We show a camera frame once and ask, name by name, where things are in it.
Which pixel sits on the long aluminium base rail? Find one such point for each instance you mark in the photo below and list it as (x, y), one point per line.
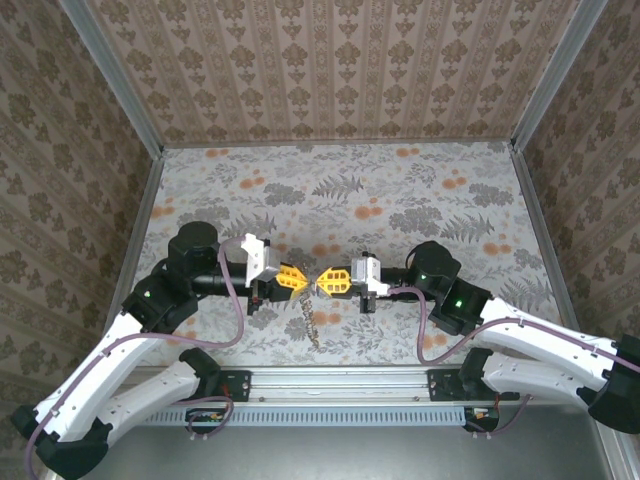
(340, 387)

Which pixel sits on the thin aluminium rail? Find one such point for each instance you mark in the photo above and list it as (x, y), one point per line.
(340, 144)

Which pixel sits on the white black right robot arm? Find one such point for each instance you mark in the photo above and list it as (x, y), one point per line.
(540, 345)

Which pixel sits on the aluminium corner post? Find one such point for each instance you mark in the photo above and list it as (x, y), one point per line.
(556, 75)
(114, 75)

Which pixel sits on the short aluminium frame rail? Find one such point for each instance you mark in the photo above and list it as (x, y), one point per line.
(620, 462)

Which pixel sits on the grey sheet metal panel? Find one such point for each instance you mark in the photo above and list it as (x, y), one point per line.
(350, 455)

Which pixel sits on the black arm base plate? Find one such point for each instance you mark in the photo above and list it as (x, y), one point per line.
(240, 385)
(442, 385)

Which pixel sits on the small black connector board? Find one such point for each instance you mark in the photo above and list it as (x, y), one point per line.
(205, 416)
(482, 415)

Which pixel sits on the floral patterned table cover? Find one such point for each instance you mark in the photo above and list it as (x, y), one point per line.
(325, 200)

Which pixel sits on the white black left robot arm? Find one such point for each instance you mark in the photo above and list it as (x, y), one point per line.
(95, 365)

